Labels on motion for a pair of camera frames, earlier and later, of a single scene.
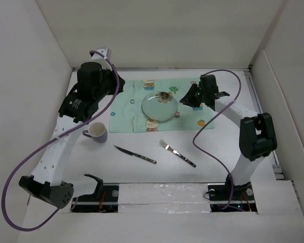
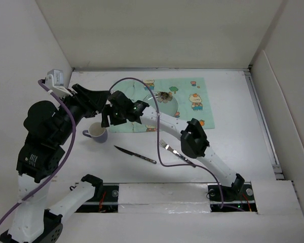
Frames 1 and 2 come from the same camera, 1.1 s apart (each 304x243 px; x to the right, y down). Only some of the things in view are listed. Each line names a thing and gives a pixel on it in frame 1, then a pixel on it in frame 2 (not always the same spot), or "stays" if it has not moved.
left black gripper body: x=109 y=82 -> x=81 y=104
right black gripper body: x=195 y=96 -> x=116 y=116
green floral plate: x=159 y=106 stays
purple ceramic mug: x=98 y=131 stays
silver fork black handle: x=162 y=143 stays
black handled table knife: x=136 y=155 stays
